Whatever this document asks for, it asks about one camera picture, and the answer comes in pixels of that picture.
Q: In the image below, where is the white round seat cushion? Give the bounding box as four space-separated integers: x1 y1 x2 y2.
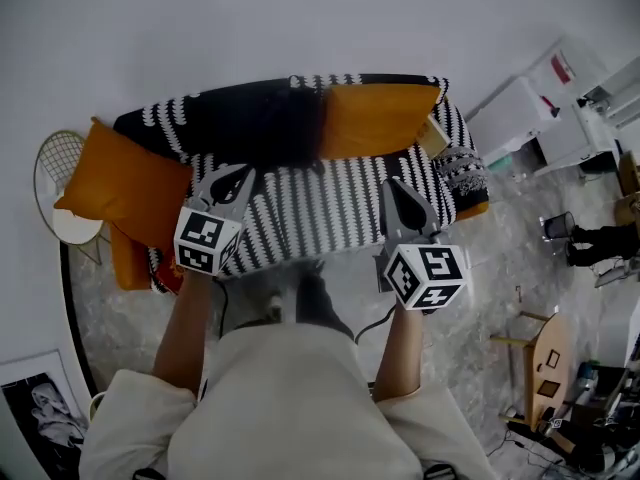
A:
52 207 105 246

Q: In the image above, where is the person's right forearm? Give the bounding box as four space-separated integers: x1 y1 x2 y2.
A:
372 307 426 403

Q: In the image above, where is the white water dispenser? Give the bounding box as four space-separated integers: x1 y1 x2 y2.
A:
464 75 551 168

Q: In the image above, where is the orange cushion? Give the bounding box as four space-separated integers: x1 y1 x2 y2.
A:
319 83 442 160
53 116 194 249

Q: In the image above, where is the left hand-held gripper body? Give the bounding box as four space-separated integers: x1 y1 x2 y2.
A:
173 200 245 277

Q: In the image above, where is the right hand-held gripper cable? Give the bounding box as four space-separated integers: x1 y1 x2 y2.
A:
353 303 399 344

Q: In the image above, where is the person's left forearm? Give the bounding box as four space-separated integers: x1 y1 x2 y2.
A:
152 267 214 397

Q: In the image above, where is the white desk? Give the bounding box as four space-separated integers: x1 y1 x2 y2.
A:
532 102 621 177

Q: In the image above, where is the orange sofa with striped cover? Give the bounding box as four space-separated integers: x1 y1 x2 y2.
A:
107 72 491 297

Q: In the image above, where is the oval wooden side table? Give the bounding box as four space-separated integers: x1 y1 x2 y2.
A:
489 310 574 432

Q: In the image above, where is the white cabinet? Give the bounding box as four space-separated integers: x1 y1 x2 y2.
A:
597 297 640 369

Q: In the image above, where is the person's cream shirt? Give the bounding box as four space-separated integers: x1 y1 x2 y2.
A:
78 322 496 480

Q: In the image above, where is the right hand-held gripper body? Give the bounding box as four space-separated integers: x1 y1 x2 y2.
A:
374 227 469 312

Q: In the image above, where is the cardboard box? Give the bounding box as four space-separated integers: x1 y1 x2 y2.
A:
613 191 640 227
617 150 640 194

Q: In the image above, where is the black mesh wastebasket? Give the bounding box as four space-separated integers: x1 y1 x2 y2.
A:
542 211 576 242

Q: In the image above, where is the pale yellow box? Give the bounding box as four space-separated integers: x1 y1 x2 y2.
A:
417 115 451 159

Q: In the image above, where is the black white framed poster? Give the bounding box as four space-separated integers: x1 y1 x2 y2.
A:
0 350 91 480

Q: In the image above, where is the red gold patterned cloth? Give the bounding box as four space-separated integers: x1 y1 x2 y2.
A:
158 253 189 295

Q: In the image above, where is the green wire chair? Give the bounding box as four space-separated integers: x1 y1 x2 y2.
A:
33 130 112 267

